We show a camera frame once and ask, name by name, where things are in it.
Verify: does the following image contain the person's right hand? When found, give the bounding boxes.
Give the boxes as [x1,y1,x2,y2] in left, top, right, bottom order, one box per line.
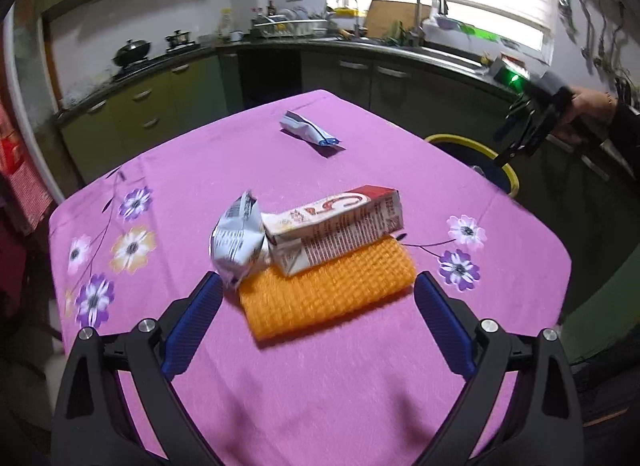
[555,87,618,144]

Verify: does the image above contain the yellow rimmed trash bin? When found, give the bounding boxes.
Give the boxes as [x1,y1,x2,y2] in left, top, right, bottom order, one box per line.
[424,133,519,197]

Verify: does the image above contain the red and white drink carton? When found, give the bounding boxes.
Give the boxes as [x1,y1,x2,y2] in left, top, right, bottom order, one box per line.
[262,186,403,277]

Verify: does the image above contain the blue and white packet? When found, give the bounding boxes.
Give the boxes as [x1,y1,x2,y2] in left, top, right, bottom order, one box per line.
[278,110,341,147]

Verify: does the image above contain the steel cooking pot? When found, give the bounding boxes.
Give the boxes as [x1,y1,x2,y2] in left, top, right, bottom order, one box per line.
[165,30,193,52]

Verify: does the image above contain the dark lower cabinets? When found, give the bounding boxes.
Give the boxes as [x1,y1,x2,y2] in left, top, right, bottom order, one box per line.
[220,40,640,367]

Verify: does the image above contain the green plastic container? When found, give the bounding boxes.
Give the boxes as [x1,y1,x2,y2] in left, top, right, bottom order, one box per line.
[462,23,501,42]

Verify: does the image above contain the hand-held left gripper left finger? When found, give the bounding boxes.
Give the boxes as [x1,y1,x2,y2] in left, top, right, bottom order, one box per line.
[51,271,226,466]

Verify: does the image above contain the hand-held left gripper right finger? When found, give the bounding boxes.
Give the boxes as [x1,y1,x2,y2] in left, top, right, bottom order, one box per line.
[414,271,585,466]

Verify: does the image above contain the orange mesh cloth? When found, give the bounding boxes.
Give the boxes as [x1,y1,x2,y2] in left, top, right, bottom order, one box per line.
[239,236,417,341]

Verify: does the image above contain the steel kitchen sink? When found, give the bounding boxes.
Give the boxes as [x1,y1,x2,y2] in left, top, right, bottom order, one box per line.
[415,43,483,71]

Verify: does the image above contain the gas stove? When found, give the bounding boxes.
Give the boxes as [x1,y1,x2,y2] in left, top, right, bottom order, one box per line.
[107,43,201,81]

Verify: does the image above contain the black wok with lid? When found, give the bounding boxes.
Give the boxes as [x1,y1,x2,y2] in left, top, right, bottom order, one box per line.
[112,39,152,68]

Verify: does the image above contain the green lower cabinets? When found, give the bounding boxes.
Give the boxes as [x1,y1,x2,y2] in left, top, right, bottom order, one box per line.
[57,53,231,181]

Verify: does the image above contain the row of hanging utensils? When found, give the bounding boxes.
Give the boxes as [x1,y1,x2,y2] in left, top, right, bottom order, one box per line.
[557,0,640,96]

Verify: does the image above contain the dish rack with dishes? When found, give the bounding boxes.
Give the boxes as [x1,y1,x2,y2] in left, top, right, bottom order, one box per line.
[251,8,328,39]

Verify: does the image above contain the wooden cutting board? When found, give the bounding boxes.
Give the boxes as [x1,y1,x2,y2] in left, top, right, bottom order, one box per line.
[365,0,433,36]

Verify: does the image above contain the pink floral tablecloth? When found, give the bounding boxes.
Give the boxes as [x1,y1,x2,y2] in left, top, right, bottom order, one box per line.
[48,90,572,466]

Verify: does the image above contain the silver snack bag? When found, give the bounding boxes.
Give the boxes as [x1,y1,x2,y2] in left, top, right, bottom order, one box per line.
[209,191,271,291]

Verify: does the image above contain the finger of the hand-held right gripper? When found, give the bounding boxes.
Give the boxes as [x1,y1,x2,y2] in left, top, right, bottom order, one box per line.
[491,96,533,144]
[494,138,538,167]

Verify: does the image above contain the tall steel faucet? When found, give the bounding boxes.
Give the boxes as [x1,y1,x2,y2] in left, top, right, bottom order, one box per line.
[415,0,448,46]

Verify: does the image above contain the person's right forearm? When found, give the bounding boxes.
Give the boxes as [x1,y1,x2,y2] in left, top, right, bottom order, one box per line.
[600,96,640,177]

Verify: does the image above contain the pink checked apron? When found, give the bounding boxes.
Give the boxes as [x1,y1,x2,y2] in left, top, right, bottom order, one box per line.
[0,100,53,231]

